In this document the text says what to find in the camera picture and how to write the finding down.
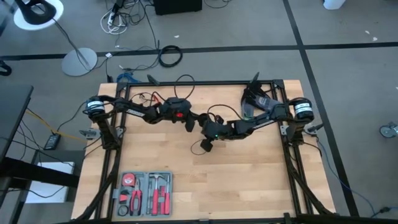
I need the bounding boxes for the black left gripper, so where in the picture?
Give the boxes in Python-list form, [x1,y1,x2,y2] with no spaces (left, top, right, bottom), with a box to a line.
[160,96,201,123]

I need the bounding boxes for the bundled blue cable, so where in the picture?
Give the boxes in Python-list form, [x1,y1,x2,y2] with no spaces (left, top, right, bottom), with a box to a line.
[116,71,135,83]

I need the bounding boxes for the red handled screwdriver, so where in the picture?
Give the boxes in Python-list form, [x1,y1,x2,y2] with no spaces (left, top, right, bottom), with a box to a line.
[164,174,171,216]

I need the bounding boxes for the grey plastic tool case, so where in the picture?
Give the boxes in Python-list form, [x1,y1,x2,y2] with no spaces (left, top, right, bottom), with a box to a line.
[112,170,174,218]

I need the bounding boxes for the red tape measure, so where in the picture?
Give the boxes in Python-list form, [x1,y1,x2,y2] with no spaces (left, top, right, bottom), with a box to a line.
[121,173,136,187]

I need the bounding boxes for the black floor box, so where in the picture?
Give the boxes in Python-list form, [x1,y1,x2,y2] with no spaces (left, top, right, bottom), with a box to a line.
[153,0,203,16]

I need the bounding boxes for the black desk top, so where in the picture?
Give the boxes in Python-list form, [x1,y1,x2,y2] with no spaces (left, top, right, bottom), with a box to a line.
[0,84,34,164]

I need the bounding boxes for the white box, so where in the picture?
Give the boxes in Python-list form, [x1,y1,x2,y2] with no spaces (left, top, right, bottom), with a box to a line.
[24,161,76,204]

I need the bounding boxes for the coiled black floor cable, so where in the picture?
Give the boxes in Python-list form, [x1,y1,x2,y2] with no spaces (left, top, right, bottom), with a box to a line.
[157,44,184,68]

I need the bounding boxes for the red black utility knife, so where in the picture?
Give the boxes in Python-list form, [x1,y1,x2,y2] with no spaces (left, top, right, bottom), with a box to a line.
[119,190,131,205]

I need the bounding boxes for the tangled white cables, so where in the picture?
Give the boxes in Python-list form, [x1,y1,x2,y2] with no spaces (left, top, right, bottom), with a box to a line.
[99,8,129,35]

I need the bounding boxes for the slim grey metal tool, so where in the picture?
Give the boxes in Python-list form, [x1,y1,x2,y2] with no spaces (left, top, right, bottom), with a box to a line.
[145,182,152,216]

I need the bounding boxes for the camera black cable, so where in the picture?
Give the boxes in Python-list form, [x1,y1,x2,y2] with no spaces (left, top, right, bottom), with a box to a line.
[174,74,196,100]
[206,103,244,124]

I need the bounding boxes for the white floor object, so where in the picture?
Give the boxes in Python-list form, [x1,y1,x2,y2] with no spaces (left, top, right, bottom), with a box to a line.
[322,0,347,11]

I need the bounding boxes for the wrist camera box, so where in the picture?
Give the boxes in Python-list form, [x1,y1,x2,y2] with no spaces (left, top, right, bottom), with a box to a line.
[184,116,197,133]
[200,138,215,154]

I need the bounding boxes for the looped thin arm cable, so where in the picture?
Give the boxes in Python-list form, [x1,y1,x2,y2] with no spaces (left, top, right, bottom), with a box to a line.
[129,91,162,107]

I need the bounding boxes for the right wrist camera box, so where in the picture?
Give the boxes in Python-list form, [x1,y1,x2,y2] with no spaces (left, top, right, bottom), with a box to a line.
[200,138,215,154]

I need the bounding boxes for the black stand with white base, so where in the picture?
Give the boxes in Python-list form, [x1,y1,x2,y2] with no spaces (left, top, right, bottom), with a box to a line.
[13,0,65,31]

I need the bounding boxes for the grey disc floor stand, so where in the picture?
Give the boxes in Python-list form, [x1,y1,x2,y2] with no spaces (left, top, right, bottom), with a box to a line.
[51,17,98,78]

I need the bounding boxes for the black power adapter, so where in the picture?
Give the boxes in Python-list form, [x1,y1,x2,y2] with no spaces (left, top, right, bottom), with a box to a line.
[42,133,62,151]

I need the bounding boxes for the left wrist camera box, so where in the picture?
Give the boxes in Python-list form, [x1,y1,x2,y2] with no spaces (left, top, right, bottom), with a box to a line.
[184,116,197,133]

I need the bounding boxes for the black desk crossbar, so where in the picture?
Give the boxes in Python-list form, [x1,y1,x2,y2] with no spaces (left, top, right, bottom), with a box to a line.
[0,156,80,189]

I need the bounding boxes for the black pouch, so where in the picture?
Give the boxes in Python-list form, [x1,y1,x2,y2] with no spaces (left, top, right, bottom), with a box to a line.
[241,81,272,107]

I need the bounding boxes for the tangled black floor cables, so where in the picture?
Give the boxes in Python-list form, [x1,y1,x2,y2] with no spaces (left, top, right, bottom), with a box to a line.
[105,0,161,74]

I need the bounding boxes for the grey pouch with green trim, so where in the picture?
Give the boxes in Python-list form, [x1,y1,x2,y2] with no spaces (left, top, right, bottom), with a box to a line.
[241,105,255,121]

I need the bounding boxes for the black plastic spool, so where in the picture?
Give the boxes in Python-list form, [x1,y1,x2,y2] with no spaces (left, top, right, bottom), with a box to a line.
[198,113,211,127]

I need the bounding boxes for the white power strip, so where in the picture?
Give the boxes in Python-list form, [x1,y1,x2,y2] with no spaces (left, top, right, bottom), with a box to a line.
[106,11,118,28]

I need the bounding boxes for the grey caster wheel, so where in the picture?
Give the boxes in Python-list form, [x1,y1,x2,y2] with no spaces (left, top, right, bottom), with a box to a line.
[378,122,398,139]

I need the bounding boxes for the right camera black cable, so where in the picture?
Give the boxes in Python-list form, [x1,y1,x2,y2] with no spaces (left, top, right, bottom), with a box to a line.
[206,103,244,124]

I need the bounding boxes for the red handled pliers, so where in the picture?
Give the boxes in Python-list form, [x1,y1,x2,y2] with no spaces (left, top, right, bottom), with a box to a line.
[129,179,143,217]

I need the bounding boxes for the long blue floor cable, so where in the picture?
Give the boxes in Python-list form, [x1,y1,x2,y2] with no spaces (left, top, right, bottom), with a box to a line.
[317,139,391,218]

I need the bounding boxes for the dark aluminium table frame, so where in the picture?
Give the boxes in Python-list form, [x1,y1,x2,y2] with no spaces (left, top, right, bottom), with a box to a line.
[73,79,338,224]

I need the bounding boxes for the red handled hammer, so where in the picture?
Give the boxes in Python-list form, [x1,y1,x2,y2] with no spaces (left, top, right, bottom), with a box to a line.
[147,172,164,217]

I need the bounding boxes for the yellow floor cable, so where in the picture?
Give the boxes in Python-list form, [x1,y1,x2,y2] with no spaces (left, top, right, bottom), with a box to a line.
[26,107,90,143]

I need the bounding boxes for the left camera black cable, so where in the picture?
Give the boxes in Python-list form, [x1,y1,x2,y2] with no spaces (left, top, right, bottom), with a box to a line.
[174,74,196,100]

